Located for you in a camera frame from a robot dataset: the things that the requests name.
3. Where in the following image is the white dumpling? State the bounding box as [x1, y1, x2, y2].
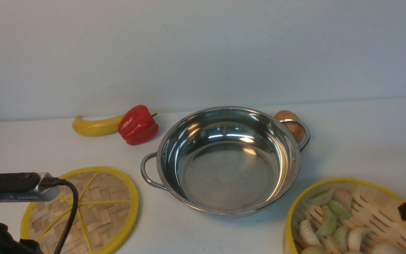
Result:
[347, 227, 372, 252]
[298, 219, 322, 247]

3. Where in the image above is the bamboo steamer basket yellow rim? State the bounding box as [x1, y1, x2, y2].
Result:
[281, 179, 406, 254]

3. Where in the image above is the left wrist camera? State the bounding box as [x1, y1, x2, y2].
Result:
[0, 173, 63, 202]

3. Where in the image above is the green dumpling middle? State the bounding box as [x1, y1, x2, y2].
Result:
[316, 205, 337, 237]

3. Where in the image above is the green dumpling top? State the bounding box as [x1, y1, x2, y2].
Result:
[308, 188, 334, 206]

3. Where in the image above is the green dumpling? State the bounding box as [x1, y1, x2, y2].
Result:
[327, 200, 352, 220]
[333, 226, 350, 253]
[308, 188, 334, 206]
[316, 205, 337, 237]

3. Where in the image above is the woven bamboo steamer lid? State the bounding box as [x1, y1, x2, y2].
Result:
[20, 166, 140, 254]

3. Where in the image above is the green dumpling upper right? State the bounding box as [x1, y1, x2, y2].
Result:
[327, 200, 352, 220]

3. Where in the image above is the green dumpling lower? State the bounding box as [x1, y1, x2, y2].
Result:
[333, 226, 350, 253]

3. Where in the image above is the red bell pepper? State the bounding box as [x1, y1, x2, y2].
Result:
[118, 105, 159, 146]

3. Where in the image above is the stainless steel pot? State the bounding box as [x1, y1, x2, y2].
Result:
[140, 106, 310, 217]

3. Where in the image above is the yellow banana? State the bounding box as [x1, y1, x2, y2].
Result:
[72, 115, 124, 137]

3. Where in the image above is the white dumpling right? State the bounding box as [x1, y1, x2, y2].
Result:
[347, 227, 372, 252]

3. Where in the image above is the white dumpling left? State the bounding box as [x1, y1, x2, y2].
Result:
[298, 219, 322, 247]

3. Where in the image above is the green round bun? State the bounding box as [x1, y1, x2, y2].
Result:
[300, 246, 326, 254]

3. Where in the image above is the white round bun upper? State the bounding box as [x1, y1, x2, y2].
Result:
[371, 242, 406, 254]

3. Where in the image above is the pink dumpling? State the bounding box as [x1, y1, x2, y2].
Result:
[332, 188, 353, 209]

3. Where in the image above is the brown onion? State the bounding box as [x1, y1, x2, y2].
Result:
[274, 110, 306, 143]

